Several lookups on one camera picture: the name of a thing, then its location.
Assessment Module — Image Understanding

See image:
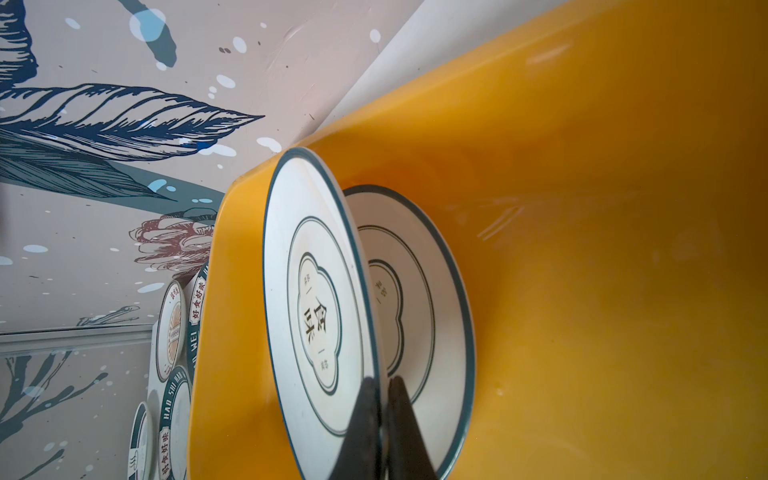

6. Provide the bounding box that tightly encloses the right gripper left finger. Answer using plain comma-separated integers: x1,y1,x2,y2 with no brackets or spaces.
329,377,382,480

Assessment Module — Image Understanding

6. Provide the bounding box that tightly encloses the green lettered plate middle left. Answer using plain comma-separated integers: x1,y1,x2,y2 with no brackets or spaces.
157,366,191,480

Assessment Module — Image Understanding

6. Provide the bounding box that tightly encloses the green lettered plate back centre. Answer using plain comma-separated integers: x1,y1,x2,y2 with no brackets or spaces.
186,264,209,380

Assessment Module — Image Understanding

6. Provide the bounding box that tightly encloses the green lettered plate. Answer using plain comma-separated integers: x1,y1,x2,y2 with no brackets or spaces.
186,264,209,380
157,366,191,480

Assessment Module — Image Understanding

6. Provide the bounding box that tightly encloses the yellow plastic bin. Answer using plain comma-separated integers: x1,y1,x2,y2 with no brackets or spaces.
187,0,768,480

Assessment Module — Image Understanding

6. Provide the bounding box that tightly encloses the orange sunburst plate back left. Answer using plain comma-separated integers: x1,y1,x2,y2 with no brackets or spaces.
155,280,187,382

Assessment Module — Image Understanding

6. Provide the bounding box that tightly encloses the green rimmed plate far left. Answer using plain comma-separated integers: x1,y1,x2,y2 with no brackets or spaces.
127,402,154,480

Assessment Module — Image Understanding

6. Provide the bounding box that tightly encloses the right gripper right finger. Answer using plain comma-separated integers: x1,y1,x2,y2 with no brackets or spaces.
385,376,438,480

